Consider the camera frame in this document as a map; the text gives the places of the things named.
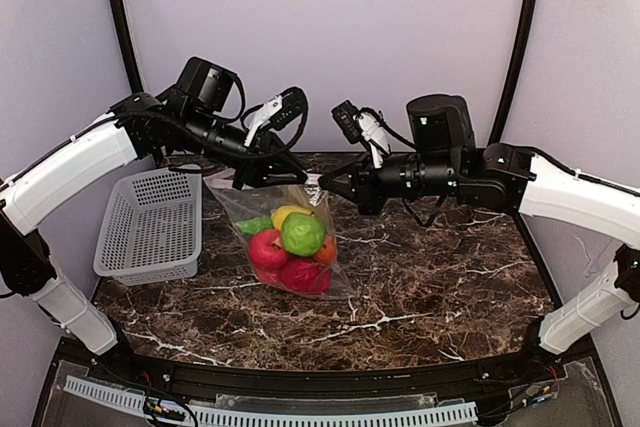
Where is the red toy fruit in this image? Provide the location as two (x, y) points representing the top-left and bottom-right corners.
(280, 258), (323, 295)
(311, 271), (331, 295)

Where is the red toy apple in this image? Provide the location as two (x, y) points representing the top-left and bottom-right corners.
(254, 268), (281, 286)

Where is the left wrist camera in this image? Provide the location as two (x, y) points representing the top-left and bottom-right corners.
(240, 87), (309, 148)

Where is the white plastic basket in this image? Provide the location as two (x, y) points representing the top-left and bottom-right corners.
(93, 168), (202, 286)

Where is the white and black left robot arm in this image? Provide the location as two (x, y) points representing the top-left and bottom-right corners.
(1, 57), (309, 356)

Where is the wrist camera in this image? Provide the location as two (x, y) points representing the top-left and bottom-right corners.
(240, 87), (309, 148)
(331, 100), (415, 169)

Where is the yellow toy lemon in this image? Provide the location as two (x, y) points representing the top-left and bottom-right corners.
(271, 205), (313, 230)

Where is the black front rail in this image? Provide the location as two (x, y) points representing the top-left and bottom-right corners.
(84, 319), (596, 401)

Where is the red toy tomato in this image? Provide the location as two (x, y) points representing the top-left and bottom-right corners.
(248, 229), (290, 270)

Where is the red toy fruit front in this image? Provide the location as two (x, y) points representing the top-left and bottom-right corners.
(280, 258), (323, 295)

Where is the clear zip top bag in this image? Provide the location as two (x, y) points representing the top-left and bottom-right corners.
(205, 174), (353, 299)

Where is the black left frame post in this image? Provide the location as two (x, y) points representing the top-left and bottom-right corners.
(108, 0), (144, 93)

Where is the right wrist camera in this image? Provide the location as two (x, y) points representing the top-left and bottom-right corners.
(331, 100), (415, 169)

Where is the green orange toy mango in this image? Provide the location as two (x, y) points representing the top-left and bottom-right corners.
(313, 236), (337, 265)

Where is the green toy cucumber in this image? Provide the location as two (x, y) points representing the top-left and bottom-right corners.
(235, 216), (273, 236)

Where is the black frame post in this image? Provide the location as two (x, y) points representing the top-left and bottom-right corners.
(488, 0), (537, 144)
(108, 0), (144, 93)

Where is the black right frame post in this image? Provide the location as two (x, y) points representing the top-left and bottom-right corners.
(488, 0), (537, 144)

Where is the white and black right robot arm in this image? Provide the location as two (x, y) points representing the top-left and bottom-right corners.
(319, 94), (639, 356)

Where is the white slotted cable duct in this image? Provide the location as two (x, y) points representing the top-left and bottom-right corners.
(63, 375), (478, 426)

